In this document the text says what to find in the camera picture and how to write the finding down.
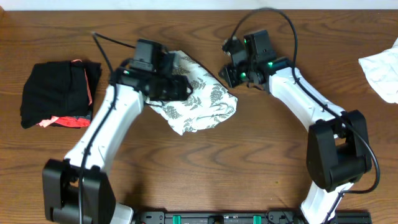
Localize folded black and coral garment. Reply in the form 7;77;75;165
20;59;101;129

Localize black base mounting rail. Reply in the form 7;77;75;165
133;208;373;224

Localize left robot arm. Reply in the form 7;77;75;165
42;39;193;223

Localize white fern print garment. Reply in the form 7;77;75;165
146;50;238;135

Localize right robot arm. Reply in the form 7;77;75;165
219;30;372;223

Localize plain white cloth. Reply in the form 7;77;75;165
358;40;397;104

